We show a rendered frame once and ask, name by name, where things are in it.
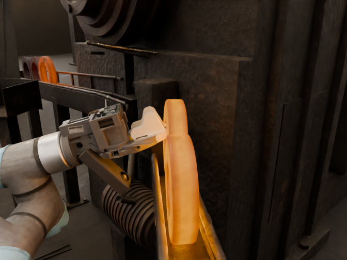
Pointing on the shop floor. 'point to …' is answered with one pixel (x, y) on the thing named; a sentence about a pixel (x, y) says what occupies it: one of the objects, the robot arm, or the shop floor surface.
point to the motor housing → (131, 223)
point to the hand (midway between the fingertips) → (173, 130)
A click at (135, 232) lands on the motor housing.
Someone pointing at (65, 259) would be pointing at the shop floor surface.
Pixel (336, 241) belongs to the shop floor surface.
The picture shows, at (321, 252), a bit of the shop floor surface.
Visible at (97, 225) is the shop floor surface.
